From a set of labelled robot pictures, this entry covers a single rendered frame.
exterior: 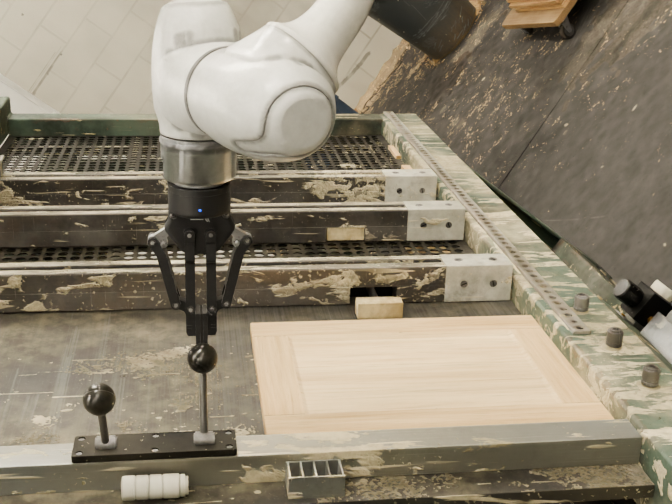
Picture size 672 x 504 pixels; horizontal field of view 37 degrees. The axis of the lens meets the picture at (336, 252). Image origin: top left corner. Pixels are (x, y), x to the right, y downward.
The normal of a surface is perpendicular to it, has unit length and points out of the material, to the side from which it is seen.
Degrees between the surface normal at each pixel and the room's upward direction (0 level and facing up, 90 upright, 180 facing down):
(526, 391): 54
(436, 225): 90
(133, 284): 90
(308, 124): 108
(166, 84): 45
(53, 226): 90
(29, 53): 90
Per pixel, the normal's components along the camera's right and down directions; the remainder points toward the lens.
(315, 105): 0.40, 0.47
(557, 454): 0.14, 0.34
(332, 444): 0.03, -0.94
